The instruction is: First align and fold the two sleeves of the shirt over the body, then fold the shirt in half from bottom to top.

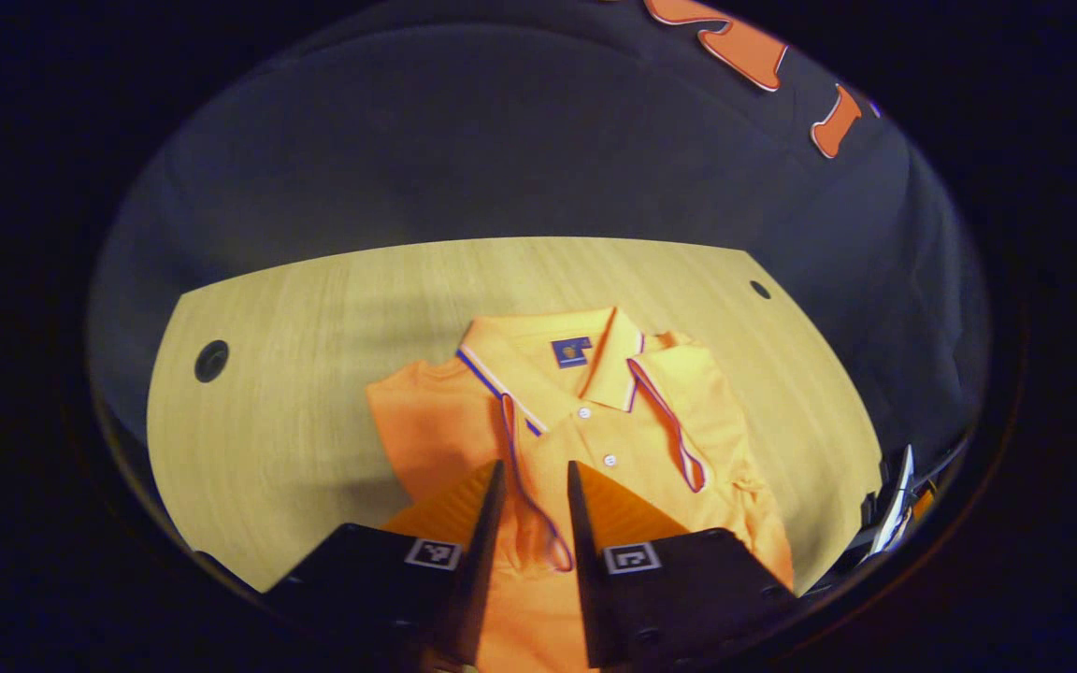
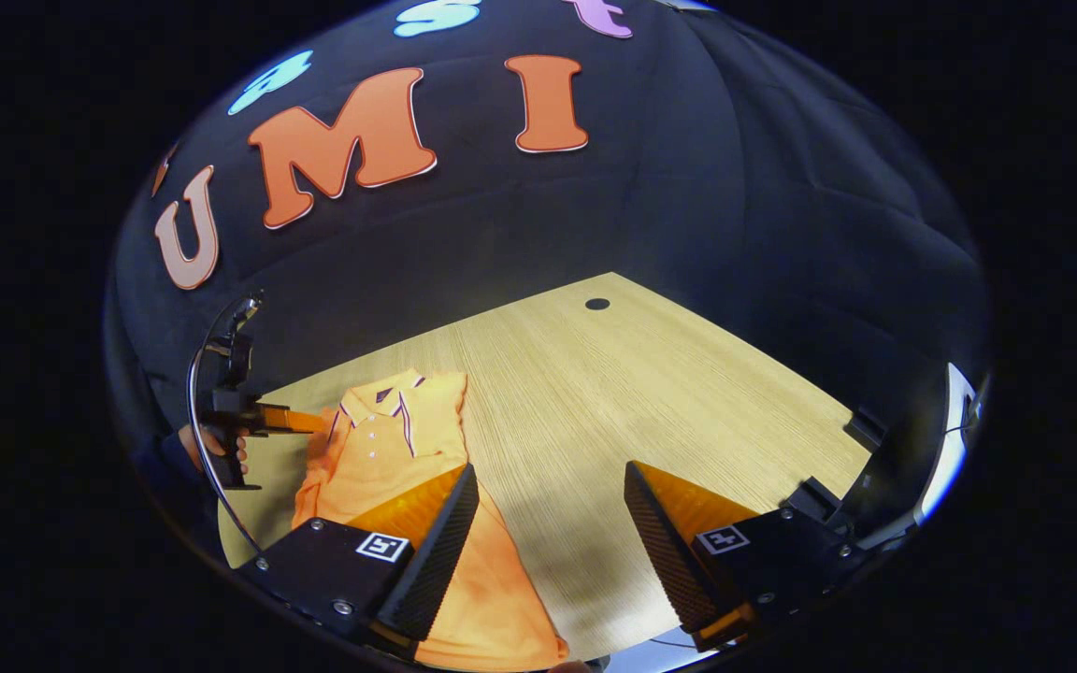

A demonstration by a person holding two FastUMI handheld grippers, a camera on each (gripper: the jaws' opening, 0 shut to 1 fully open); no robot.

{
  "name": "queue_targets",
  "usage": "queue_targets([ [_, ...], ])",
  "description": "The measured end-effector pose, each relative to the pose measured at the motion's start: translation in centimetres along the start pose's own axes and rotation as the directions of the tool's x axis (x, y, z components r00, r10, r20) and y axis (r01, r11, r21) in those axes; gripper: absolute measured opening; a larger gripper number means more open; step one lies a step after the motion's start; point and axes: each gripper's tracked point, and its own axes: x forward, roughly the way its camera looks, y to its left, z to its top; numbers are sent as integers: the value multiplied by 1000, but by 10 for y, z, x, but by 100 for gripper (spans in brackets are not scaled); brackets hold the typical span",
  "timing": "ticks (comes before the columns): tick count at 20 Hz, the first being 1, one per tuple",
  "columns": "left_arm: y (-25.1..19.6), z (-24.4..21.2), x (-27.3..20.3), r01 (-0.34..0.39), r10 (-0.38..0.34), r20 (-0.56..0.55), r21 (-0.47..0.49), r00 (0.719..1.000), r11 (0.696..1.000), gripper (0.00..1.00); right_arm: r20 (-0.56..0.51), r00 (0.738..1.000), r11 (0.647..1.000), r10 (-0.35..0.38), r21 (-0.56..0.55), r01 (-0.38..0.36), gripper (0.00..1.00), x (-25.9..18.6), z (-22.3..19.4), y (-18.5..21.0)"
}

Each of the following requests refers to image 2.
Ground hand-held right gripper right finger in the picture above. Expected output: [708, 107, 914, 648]
[625, 460, 868, 653]

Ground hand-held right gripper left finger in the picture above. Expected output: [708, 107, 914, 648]
[239, 462, 481, 648]

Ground orange T-shirt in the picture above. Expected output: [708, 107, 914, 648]
[291, 369, 569, 672]

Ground black backdrop cloth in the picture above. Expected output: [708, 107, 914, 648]
[107, 0, 988, 562]

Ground black bracket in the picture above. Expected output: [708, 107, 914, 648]
[782, 475, 846, 526]
[845, 405, 887, 452]

